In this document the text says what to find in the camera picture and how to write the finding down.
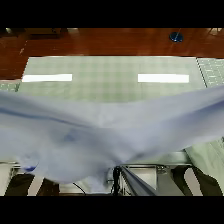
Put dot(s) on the light blue shirt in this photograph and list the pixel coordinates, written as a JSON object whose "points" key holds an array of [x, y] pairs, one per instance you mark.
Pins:
{"points": [[100, 133]]}

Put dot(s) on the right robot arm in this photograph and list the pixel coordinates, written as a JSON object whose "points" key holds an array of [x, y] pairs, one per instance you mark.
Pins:
{"points": [[200, 183]]}

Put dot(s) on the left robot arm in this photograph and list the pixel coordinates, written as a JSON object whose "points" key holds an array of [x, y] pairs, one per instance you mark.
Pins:
{"points": [[20, 186]]}

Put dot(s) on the blue round object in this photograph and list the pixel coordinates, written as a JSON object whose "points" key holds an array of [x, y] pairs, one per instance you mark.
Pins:
{"points": [[175, 36]]}

